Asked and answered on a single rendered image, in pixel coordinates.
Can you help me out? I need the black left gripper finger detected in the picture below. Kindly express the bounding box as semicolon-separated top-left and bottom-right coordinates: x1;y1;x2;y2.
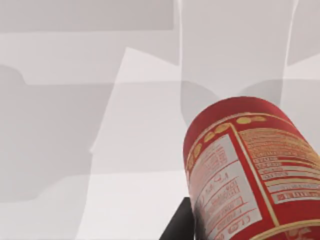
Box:
158;196;196;240

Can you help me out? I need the red and white can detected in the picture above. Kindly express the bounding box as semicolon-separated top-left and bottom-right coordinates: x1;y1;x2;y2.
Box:
182;96;320;240

